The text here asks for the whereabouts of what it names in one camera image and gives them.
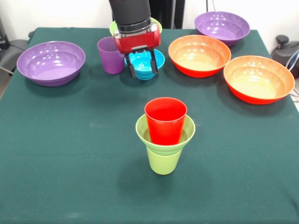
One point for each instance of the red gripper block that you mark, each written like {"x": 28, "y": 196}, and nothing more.
{"x": 137, "y": 42}

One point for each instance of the large green plastic bowl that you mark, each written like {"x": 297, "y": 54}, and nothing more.
{"x": 113, "y": 26}

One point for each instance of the small green plastic bowl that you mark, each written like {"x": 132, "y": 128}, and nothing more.
{"x": 190, "y": 130}

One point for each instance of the large purple plastic bowl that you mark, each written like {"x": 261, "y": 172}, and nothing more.
{"x": 222, "y": 28}
{"x": 51, "y": 70}

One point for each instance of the dark green table cloth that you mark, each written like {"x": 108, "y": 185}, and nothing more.
{"x": 149, "y": 198}

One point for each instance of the green plastic cup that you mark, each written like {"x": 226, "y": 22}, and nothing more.
{"x": 163, "y": 163}

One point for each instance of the large orange plastic bowl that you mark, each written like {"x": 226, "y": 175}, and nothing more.
{"x": 257, "y": 81}
{"x": 198, "y": 56}

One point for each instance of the small blue plastic bowl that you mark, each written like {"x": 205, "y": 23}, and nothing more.
{"x": 142, "y": 63}

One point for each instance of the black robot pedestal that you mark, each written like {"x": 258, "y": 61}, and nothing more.
{"x": 168, "y": 11}

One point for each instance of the purple plastic cup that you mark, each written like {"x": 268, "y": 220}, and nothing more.
{"x": 108, "y": 58}

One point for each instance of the red plastic cup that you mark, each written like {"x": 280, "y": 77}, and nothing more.
{"x": 165, "y": 128}

